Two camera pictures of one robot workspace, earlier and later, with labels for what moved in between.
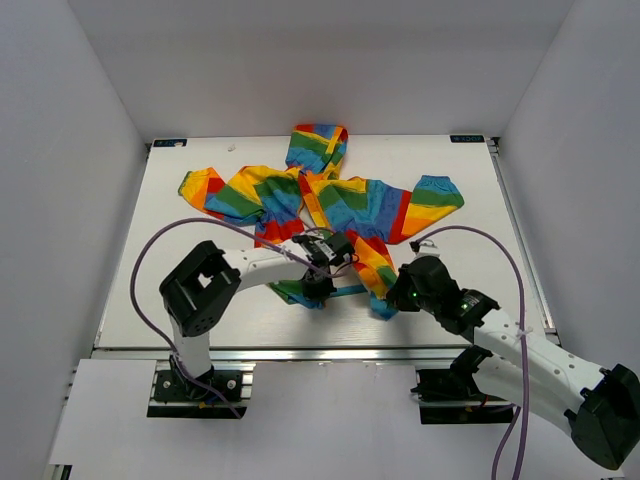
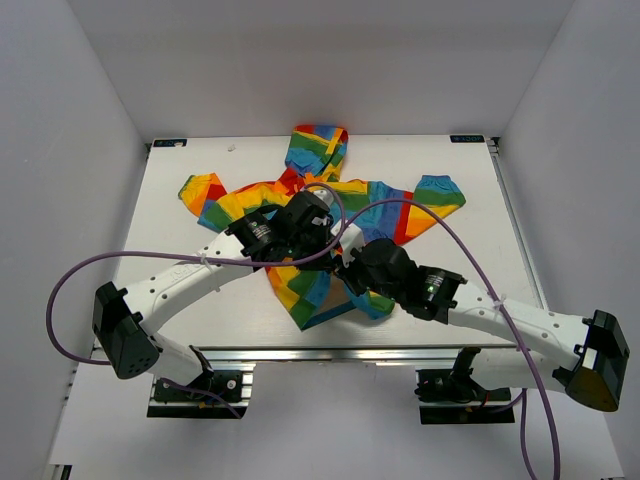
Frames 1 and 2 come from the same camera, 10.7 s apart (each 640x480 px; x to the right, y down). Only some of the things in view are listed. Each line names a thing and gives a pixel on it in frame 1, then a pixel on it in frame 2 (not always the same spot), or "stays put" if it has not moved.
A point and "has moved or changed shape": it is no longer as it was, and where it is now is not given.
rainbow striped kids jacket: (307, 195) has moved or changed shape
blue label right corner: (467, 139) stays put
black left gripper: (319, 293) to (323, 231)
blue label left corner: (169, 142) stays put
